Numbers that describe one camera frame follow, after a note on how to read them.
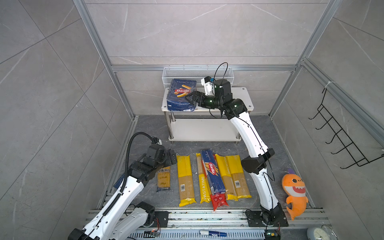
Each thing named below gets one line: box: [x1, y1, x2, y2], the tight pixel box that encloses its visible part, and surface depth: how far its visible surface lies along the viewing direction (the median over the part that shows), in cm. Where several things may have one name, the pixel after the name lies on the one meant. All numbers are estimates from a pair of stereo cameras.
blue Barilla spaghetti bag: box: [201, 149, 226, 195], surface depth 82 cm
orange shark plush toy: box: [281, 169, 309, 221], surface depth 78 cm
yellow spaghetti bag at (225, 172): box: [214, 153, 238, 201], surface depth 85 cm
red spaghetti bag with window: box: [210, 193, 229, 211], surface depth 76 cm
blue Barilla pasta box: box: [166, 78, 197, 112], surface depth 76 cm
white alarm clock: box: [306, 224, 338, 240], surface depth 68 cm
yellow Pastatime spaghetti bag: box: [196, 153, 212, 204], surface depth 83 cm
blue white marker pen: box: [199, 230, 228, 237], surface depth 70 cm
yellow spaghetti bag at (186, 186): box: [176, 155, 197, 207], surface depth 86 cm
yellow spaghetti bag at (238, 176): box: [226, 155, 252, 200], surface depth 85 cm
